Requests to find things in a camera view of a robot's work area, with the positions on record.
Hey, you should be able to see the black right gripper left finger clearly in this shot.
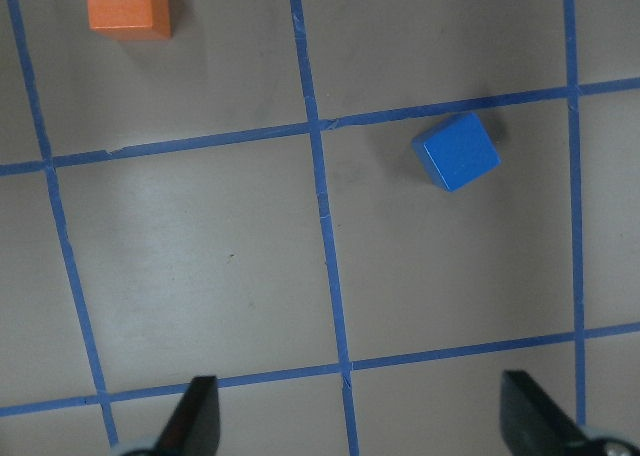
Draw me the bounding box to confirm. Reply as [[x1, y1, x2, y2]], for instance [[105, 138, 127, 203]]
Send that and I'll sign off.
[[155, 376, 221, 456]]

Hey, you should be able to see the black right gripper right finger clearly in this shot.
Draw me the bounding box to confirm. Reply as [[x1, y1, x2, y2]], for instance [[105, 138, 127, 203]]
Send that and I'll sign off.
[[499, 370, 586, 456]]

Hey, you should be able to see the blue wooden block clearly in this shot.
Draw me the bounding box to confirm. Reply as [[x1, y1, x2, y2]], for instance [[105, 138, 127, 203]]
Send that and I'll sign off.
[[411, 113, 501, 192]]

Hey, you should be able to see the orange wooden block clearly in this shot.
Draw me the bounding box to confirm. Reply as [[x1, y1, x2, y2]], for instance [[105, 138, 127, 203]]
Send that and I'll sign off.
[[87, 0, 172, 41]]

